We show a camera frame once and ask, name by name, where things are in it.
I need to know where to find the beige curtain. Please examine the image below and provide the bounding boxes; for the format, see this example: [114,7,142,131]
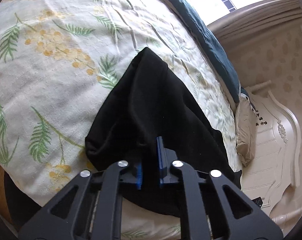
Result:
[208,0,302,48]

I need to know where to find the dark teal blanket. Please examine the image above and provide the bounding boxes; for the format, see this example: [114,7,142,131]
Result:
[165,0,241,104]

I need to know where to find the floral bed sheet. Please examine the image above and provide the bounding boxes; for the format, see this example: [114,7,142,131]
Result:
[0,0,242,230]

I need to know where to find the black pants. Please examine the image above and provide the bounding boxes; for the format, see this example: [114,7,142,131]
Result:
[85,48,240,217]

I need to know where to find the beige pillow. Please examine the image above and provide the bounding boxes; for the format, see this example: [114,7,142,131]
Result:
[235,94,256,167]

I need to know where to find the white carved headboard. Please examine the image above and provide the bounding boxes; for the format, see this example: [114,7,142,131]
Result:
[241,81,301,215]

